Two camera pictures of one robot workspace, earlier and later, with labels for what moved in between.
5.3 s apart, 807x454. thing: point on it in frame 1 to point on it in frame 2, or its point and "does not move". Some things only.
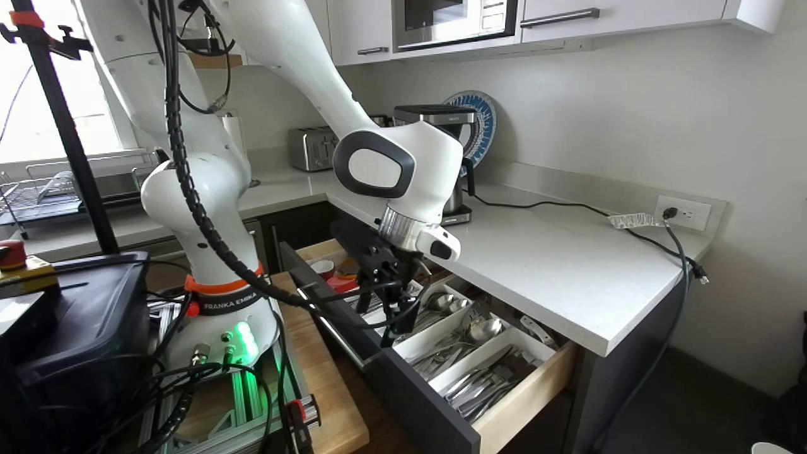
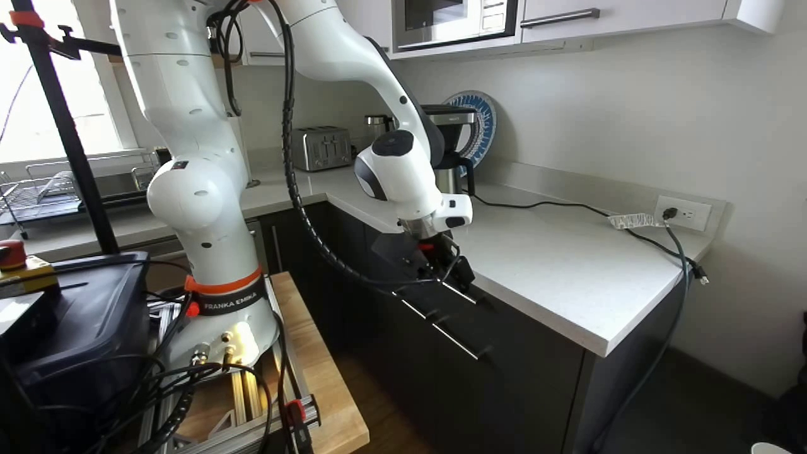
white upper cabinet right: x=588 y=18 does not move
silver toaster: x=310 y=148 does not move
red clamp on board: x=299 y=414 does not move
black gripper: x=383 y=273 to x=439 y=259
